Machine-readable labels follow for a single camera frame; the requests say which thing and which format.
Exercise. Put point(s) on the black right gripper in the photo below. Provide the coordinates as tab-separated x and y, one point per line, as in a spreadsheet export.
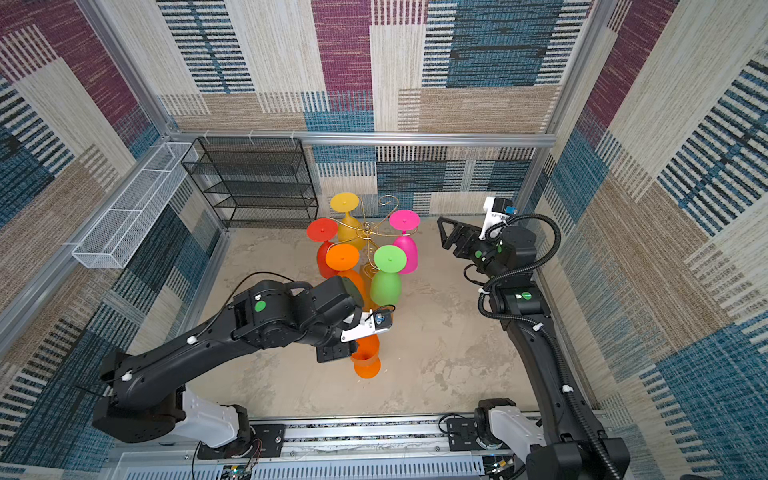
470	233

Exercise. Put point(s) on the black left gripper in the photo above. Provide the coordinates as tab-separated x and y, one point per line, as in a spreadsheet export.
341	352

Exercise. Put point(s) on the orange wine glass back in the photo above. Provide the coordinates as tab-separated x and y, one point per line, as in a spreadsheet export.
367	363

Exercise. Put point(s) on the orange wine glass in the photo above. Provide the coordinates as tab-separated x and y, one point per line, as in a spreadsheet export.
344	258
367	363

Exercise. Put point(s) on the pink wine glass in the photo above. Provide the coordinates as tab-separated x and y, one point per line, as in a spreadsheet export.
406	222

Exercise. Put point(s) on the green wine glass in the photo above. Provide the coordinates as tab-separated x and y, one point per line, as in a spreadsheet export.
386	285

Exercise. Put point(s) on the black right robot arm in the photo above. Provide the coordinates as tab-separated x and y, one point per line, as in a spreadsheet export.
570	442

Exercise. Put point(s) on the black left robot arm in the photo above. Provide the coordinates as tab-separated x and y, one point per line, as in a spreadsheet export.
150	398

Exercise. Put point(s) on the orange wine glass front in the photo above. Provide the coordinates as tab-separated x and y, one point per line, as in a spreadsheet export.
344	258

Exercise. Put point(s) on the yellow wine glass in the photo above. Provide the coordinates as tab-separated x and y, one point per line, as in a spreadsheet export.
350	229

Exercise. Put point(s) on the red wine glass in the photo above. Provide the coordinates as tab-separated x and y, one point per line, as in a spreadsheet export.
323	231

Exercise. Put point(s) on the black mesh shelf rack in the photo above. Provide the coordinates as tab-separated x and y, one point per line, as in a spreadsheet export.
254	182

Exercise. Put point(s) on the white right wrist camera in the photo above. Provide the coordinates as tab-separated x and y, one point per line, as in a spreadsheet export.
498	211

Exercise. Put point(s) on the gold wire wine glass rack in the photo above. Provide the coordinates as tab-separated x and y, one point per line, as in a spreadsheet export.
376	234

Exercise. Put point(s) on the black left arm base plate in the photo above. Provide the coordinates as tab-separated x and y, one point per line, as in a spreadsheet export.
263	441

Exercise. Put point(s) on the aluminium front rail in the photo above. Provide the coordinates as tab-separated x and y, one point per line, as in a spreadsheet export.
365	447

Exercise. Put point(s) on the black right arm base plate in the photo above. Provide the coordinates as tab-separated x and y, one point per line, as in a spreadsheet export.
462	434

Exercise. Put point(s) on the white mesh wall basket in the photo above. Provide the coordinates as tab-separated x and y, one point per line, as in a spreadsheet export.
116	236

